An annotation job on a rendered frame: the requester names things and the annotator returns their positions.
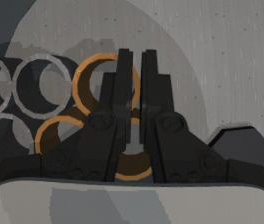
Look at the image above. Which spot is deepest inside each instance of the bronze bushing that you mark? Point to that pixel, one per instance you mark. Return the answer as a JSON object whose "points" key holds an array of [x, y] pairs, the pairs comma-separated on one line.
{"points": [[47, 135], [133, 167], [81, 85]]}

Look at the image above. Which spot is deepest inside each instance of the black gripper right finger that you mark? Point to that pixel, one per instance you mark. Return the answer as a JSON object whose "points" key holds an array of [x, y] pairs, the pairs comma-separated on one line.
{"points": [[184, 158]]}

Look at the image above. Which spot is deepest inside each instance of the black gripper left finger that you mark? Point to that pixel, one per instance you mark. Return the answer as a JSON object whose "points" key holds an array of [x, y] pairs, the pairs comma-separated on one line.
{"points": [[88, 153]]}

